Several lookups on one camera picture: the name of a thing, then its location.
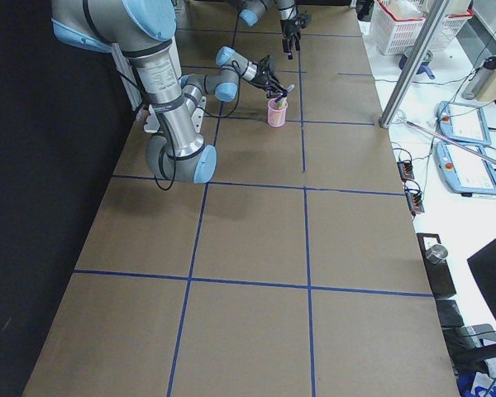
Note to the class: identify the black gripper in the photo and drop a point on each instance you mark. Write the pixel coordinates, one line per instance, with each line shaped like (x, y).
(291, 28)
(264, 77)

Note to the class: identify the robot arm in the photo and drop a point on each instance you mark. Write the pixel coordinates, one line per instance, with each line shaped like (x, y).
(144, 31)
(251, 11)

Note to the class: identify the pink mesh pen holder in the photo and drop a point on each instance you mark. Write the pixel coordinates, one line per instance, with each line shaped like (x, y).
(276, 116)

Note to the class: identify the white red plastic basket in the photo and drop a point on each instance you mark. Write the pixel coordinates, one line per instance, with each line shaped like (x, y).
(391, 35)

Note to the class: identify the black power strip far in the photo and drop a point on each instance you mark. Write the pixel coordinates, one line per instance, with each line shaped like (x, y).
(405, 169)

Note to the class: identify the black power strip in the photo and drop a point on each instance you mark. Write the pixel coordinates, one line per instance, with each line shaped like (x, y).
(405, 169)
(414, 200)

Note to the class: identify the black power strip near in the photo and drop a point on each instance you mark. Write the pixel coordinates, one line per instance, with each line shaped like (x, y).
(414, 200)

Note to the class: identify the far blue teach pendant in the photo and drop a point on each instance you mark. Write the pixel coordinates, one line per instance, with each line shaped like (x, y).
(463, 123)

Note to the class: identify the blue teach pendant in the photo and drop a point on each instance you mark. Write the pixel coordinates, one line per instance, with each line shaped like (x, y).
(463, 123)
(464, 171)

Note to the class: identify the near blue teach pendant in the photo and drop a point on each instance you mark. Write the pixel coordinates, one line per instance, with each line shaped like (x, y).
(464, 171)

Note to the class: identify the grey water bottle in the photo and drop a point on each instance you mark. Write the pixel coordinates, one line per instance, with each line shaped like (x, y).
(481, 76)

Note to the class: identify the steel cup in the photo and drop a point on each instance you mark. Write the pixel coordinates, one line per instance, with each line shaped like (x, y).
(436, 254)

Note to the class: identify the black box on side table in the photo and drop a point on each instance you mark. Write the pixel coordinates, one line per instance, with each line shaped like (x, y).
(439, 276)

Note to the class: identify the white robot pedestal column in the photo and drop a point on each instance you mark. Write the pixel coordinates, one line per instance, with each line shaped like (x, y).
(173, 105)

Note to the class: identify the aluminium frame post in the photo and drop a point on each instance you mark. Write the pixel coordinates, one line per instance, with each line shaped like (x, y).
(429, 28)

